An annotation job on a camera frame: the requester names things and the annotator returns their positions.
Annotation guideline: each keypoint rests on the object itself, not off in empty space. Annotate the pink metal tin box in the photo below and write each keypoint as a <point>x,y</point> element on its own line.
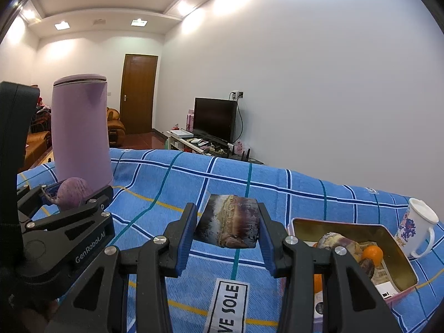
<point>347,227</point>

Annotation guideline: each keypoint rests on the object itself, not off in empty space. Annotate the white mug with purple print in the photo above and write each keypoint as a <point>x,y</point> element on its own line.
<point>412,225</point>

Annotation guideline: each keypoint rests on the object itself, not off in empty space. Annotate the orange leather sofa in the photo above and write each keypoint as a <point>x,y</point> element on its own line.
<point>36,144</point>

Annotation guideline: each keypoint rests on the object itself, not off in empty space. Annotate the purple round radish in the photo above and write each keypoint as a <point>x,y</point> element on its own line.
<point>74,190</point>

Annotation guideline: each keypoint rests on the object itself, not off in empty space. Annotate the white printed leaflet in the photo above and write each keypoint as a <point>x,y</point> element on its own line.
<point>383,277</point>

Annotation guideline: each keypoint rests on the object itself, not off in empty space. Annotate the black router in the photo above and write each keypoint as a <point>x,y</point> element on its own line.
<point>247,155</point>

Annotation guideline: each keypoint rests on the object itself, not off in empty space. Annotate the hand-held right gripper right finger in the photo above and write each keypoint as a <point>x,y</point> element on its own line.
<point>269,242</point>

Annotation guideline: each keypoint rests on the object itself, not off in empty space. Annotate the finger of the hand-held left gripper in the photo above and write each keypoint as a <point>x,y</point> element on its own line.
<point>52,190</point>
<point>69,212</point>

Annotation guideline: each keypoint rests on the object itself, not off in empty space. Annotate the brown wooden door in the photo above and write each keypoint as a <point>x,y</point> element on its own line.
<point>138,93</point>

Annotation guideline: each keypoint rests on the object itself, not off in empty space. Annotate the wall power socket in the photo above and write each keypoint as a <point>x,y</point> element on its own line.
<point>237,94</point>

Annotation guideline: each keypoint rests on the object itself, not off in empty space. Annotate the ceiling air vent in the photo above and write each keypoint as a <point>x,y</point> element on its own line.
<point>100,22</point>

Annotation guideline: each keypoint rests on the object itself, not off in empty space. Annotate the pink electric kettle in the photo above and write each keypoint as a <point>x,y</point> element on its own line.
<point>79,128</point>

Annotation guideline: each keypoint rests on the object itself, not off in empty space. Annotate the dark brown water chestnut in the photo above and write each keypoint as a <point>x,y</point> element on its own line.
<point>367,267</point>

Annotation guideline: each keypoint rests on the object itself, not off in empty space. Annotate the white television stand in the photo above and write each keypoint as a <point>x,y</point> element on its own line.
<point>187,145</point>

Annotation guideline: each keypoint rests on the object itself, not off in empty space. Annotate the orange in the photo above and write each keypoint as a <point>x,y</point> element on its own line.
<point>373,254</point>
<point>317,282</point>

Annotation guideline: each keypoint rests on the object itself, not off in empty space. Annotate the black television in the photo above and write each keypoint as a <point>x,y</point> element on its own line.
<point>215,119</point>

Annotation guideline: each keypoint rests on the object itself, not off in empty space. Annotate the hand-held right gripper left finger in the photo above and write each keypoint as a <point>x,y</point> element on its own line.
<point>184,239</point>

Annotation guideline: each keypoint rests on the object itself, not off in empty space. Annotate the blue plaid blanket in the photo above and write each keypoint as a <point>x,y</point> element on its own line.
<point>194,180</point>

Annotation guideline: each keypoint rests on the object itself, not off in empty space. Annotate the flat white box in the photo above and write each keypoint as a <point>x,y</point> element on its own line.
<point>182,134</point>

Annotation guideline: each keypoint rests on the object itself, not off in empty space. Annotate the square ceiling light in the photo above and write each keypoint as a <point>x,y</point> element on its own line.
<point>138,22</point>
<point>62,25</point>

